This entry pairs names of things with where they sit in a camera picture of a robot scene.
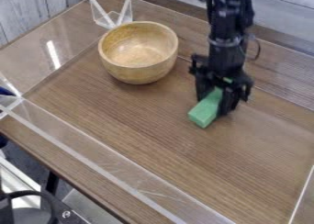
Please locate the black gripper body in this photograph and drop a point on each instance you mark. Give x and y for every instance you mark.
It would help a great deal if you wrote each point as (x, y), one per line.
(224, 64)

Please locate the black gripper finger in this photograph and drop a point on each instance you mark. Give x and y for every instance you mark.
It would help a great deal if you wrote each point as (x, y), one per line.
(230, 99)
(205, 85)

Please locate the green rectangular block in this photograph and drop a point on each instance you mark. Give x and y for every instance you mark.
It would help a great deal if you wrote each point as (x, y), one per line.
(206, 111)

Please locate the grey metal base plate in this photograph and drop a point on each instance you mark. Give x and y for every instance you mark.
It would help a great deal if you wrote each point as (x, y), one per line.
(65, 213)

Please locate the clear acrylic tray wall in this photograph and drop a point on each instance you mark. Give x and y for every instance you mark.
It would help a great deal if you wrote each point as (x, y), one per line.
(120, 139)

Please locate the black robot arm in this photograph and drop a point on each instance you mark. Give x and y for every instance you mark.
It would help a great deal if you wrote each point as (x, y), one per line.
(230, 18)

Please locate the brown wooden bowl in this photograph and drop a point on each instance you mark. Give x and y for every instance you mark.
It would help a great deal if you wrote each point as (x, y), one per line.
(140, 51)

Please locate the black table leg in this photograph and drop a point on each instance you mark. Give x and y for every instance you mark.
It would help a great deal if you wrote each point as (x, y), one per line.
(53, 183)

